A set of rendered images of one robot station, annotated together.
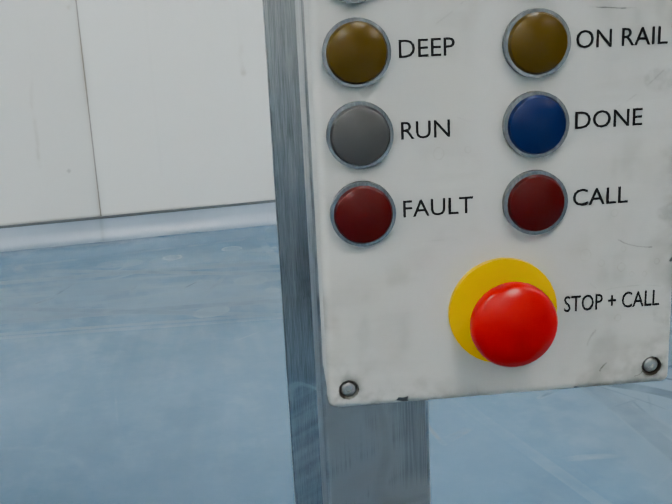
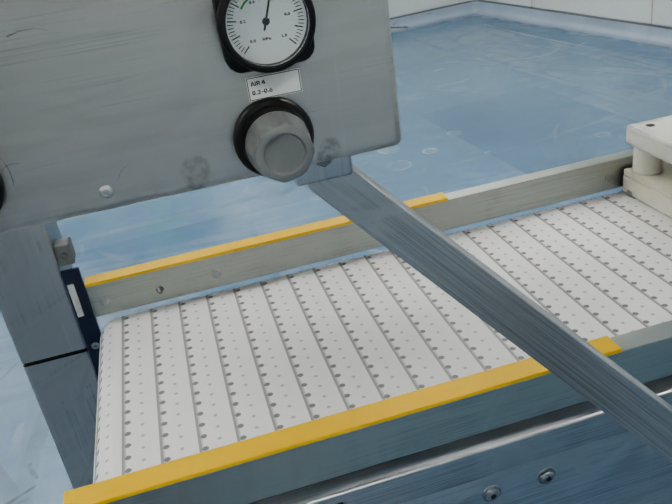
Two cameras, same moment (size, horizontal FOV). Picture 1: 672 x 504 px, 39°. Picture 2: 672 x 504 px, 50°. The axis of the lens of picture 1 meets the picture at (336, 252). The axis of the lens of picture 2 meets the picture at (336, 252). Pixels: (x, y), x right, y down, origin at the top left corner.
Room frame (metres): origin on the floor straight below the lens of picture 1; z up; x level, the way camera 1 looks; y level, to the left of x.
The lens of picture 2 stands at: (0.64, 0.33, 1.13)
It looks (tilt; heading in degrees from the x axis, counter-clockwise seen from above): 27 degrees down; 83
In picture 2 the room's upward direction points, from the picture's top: 9 degrees counter-clockwise
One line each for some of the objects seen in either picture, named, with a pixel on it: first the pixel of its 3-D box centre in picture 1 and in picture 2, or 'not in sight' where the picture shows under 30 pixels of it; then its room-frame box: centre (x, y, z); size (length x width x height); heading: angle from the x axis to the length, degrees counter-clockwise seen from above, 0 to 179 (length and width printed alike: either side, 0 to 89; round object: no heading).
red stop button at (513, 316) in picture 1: (506, 314); not in sight; (0.42, -0.08, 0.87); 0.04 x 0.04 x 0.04; 4
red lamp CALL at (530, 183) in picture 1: (536, 203); not in sight; (0.43, -0.09, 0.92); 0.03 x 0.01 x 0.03; 94
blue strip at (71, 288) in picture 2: not in sight; (101, 362); (0.48, 0.92, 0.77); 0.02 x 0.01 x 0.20; 4
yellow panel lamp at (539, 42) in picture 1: (537, 43); not in sight; (0.43, -0.09, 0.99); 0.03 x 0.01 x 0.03; 94
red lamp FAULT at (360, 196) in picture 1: (363, 214); not in sight; (0.42, -0.01, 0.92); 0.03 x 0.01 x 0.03; 94
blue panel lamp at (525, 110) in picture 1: (537, 125); not in sight; (0.43, -0.09, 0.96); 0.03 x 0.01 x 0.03; 94
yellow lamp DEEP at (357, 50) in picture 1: (357, 53); not in sight; (0.42, -0.01, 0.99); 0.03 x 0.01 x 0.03; 94
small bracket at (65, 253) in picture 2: not in sight; (64, 251); (0.48, 0.93, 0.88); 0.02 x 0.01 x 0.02; 94
